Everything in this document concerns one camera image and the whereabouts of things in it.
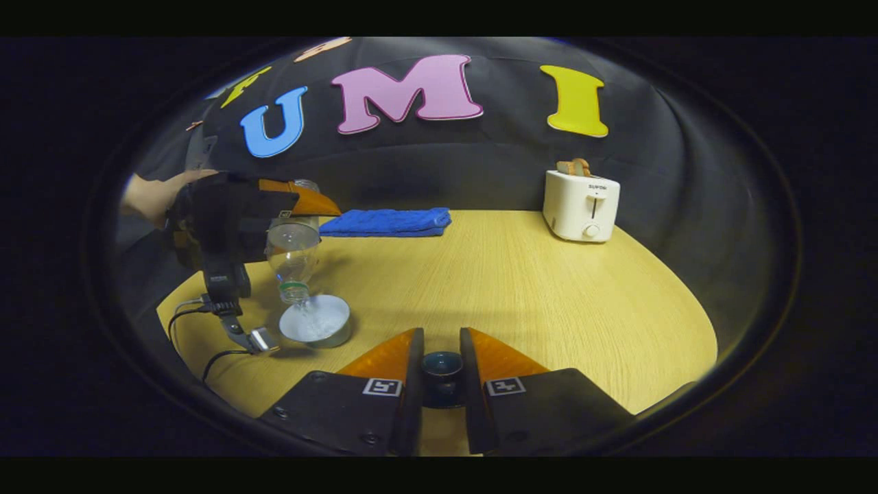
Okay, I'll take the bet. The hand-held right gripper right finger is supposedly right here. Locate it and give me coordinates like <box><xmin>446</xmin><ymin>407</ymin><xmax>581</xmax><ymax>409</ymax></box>
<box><xmin>460</xmin><ymin>327</ymin><xmax>635</xmax><ymax>455</ymax></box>

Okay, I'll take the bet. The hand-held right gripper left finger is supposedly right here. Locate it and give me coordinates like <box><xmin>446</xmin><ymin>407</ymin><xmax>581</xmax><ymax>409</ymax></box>
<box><xmin>259</xmin><ymin>327</ymin><xmax>425</xmax><ymax>457</ymax></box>

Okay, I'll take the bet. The dark blue teacup lid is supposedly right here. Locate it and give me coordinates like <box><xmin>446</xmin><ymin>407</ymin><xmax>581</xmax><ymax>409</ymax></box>
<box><xmin>420</xmin><ymin>351</ymin><xmax>466</xmax><ymax>409</ymax></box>

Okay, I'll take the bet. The clear plastic water bottle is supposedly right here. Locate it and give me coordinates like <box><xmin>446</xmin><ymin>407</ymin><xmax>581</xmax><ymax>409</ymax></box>
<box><xmin>266</xmin><ymin>180</ymin><xmax>322</xmax><ymax>306</ymax></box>

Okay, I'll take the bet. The blue folded towel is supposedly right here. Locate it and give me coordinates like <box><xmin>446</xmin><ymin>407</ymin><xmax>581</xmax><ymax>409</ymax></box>
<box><xmin>319</xmin><ymin>207</ymin><xmax>452</xmax><ymax>238</ymax></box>

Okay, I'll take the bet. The white toaster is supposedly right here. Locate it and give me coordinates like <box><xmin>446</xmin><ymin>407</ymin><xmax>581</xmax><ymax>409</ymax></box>
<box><xmin>543</xmin><ymin>169</ymin><xmax>621</xmax><ymax>243</ymax></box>

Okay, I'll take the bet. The black backdrop cloth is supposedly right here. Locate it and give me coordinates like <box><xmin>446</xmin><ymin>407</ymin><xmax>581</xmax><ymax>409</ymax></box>
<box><xmin>113</xmin><ymin>38</ymin><xmax>800</xmax><ymax>330</ymax></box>

